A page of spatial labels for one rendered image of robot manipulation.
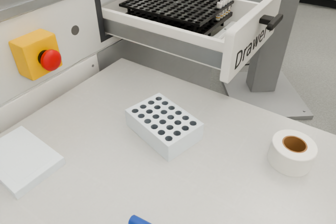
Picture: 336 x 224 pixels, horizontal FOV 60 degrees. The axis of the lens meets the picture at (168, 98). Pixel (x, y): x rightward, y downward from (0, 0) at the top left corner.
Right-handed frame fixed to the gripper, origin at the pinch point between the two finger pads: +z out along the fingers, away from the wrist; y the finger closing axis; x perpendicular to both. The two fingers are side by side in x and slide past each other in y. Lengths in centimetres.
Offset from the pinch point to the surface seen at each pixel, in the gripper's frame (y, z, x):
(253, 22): -11.0, 5.3, 5.7
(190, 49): -1.9, 11.4, 13.7
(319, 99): -36, 95, -117
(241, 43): -11.1, 7.7, 10.9
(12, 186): 6, 20, 52
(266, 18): -12.4, 5.4, 2.0
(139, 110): -0.4, 17.7, 29.1
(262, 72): 0, 79, -97
